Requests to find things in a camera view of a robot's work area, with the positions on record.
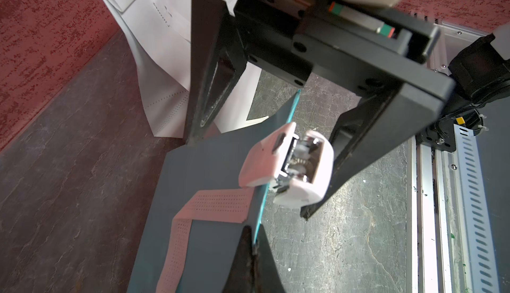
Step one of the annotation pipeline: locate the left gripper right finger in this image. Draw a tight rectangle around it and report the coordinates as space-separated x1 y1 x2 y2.
253 233 286 293

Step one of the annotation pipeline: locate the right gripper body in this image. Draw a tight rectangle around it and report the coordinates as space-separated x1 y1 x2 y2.
235 0 454 112

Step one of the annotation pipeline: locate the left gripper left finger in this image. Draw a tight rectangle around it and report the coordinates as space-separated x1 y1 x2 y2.
223 226 254 293

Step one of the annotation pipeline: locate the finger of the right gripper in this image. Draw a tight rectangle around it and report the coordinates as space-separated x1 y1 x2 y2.
184 0 247 145
300 89 444 220

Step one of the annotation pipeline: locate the white gift bag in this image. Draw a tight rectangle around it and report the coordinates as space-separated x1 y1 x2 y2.
85 0 268 139

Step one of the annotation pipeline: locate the small white stapler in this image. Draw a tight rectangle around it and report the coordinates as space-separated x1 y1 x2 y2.
239 122 334 209

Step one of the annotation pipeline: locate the teal gift bag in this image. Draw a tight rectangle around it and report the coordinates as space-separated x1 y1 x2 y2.
127 95 300 292

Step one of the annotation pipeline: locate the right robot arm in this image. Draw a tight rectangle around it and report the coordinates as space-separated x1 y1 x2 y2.
184 0 509 219

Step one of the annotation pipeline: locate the perforated cable tray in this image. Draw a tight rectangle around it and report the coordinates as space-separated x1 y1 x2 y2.
454 125 500 292

